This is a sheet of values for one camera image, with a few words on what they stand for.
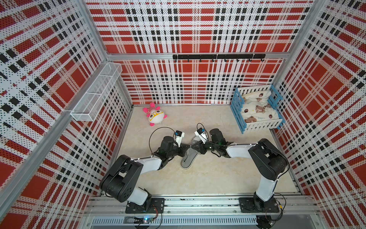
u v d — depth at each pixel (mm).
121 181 442
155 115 1053
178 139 802
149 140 710
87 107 885
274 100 1053
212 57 888
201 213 721
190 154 876
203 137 816
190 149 881
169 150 716
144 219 697
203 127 821
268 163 486
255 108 1043
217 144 747
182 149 784
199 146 821
